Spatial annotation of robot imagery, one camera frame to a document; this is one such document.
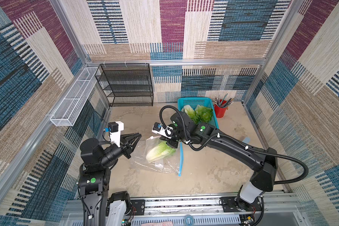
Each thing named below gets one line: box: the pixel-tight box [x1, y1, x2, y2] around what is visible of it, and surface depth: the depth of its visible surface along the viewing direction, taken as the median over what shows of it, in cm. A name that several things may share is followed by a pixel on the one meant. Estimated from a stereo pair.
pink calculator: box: [141, 221, 174, 226], surface depth 70 cm
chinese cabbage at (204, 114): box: [194, 104, 213, 123], surface depth 103 cm
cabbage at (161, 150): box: [145, 140, 177, 163], surface depth 80 cm
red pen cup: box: [213, 99, 228, 119], surface depth 110 cm
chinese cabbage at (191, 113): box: [181, 104, 201, 125], surface depth 104 cm
